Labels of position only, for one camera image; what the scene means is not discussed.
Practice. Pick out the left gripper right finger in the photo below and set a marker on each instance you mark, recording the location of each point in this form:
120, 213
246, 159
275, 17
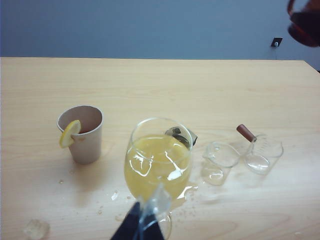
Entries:
157, 207

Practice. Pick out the clear glass measuring cup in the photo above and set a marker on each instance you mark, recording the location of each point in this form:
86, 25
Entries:
220, 155

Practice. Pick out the beige paper cup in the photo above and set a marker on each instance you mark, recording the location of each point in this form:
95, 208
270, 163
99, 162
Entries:
85, 147

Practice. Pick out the wine glass with juice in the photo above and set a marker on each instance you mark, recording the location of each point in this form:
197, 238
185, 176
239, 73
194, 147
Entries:
155, 160

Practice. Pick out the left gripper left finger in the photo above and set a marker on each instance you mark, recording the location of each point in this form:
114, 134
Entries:
128, 225

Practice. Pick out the black wall outlet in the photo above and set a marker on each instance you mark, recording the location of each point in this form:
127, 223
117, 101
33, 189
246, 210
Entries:
276, 42

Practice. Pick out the yellow lemon slice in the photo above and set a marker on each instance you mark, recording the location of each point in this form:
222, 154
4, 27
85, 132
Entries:
68, 135

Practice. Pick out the melting ice cube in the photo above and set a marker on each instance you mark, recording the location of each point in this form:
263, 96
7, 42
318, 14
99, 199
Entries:
36, 228

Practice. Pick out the orange plastic measuring cup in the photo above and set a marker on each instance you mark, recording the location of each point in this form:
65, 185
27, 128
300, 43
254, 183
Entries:
303, 27

